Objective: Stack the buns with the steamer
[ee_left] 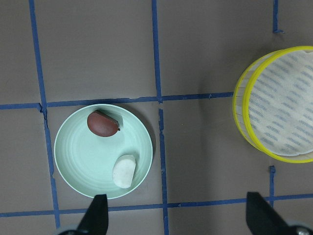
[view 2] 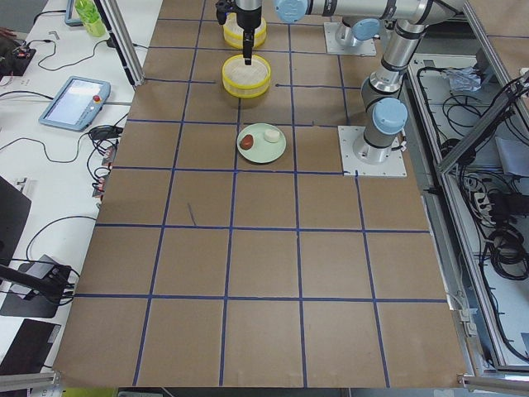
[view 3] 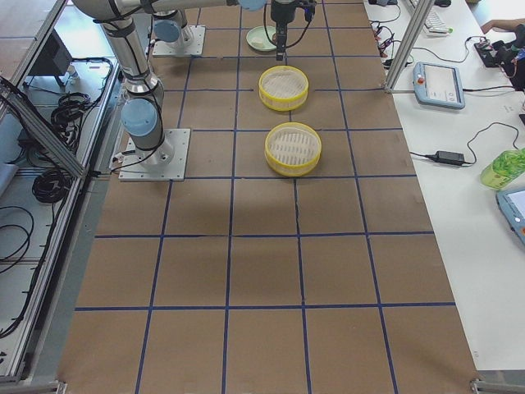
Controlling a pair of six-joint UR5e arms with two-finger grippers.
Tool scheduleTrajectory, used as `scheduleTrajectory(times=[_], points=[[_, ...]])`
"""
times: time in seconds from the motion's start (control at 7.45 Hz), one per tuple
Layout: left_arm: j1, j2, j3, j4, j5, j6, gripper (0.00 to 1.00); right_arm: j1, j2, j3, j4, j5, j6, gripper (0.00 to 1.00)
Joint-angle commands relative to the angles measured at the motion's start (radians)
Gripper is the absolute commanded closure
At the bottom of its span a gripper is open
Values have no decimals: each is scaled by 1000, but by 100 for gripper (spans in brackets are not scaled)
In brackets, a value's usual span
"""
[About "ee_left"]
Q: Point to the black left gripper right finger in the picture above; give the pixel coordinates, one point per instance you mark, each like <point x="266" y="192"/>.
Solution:
<point x="262" y="219"/>

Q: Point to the small yellow bamboo steamer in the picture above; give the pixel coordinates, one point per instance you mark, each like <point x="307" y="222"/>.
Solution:
<point x="273" y="104"/>

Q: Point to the brown bun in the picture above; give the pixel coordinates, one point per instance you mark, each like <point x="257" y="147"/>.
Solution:
<point x="101" y="124"/>

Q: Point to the white bun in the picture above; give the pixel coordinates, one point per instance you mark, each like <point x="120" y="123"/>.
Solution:
<point x="123" y="171"/>

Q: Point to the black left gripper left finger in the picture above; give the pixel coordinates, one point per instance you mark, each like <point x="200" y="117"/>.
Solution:
<point x="96" y="219"/>

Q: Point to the mint green plate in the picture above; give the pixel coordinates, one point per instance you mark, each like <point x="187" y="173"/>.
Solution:
<point x="85" y="161"/>

